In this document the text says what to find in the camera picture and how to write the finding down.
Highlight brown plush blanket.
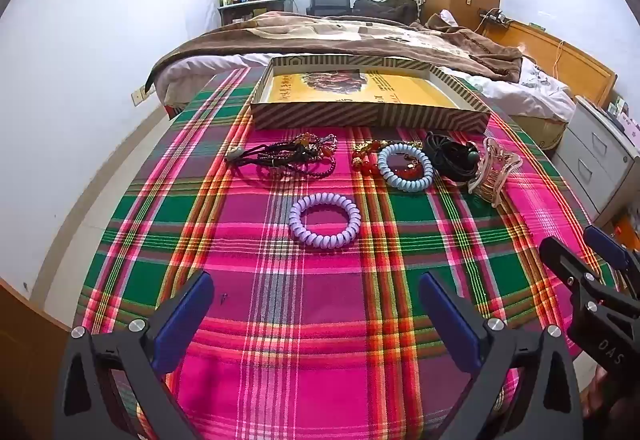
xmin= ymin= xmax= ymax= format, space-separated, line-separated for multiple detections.
xmin=145 ymin=10 xmax=523 ymax=94

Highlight dark bead bracelets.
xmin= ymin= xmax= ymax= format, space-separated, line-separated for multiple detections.
xmin=257 ymin=133 xmax=340 ymax=180

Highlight dark cloth pile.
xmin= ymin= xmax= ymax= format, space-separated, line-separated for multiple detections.
xmin=351 ymin=0 xmax=420 ymax=24

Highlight clear hair claw clip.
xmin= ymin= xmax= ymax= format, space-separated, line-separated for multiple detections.
xmin=467 ymin=136 xmax=524 ymax=208

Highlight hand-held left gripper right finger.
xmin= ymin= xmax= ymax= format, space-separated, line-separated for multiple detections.
xmin=417 ymin=271 xmax=586 ymax=440

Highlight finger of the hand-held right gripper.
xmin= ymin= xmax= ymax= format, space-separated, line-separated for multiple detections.
xmin=582 ymin=224 xmax=640 ymax=291
xmin=539 ymin=235 xmax=601 ymax=301

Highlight small desk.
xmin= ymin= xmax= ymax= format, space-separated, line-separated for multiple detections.
xmin=217 ymin=0 xmax=292 ymax=26

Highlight striped cardboard box yellow inside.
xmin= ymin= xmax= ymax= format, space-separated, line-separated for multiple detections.
xmin=249 ymin=54 xmax=492 ymax=131

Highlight grey drawer cabinet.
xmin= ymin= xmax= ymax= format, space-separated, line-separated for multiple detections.
xmin=550 ymin=95 xmax=638 ymax=226

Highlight pink green plaid cloth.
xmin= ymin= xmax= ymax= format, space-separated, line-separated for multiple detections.
xmin=75 ymin=65 xmax=618 ymax=440

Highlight black cord bracelet with stone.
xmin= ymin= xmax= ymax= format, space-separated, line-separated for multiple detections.
xmin=225 ymin=143 xmax=301 ymax=168

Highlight power strip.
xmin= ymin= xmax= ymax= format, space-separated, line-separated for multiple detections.
xmin=477 ymin=8 xmax=513 ymax=26

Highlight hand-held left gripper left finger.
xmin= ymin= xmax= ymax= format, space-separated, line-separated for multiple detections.
xmin=52 ymin=269 xmax=216 ymax=440

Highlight black hair tie green bead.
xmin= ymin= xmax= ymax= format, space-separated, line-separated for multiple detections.
xmin=435 ymin=143 xmax=485 ymax=182

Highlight blue spiral hair tie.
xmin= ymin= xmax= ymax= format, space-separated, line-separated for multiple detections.
xmin=377 ymin=143 xmax=433 ymax=192

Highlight yellow mattress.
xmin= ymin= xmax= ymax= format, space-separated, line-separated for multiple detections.
xmin=510 ymin=113 xmax=568 ymax=153

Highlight wooden furniture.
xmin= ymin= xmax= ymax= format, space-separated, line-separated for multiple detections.
xmin=0 ymin=280 xmax=76 ymax=440

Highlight wooden bed headboard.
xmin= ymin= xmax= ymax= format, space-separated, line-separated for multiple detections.
xmin=482 ymin=18 xmax=618 ymax=108

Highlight red gold bead bracelet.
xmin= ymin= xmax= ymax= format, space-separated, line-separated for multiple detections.
xmin=351 ymin=140 xmax=426 ymax=178

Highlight purple spiral hair tie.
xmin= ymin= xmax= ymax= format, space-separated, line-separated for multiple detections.
xmin=289 ymin=193 xmax=359 ymax=250

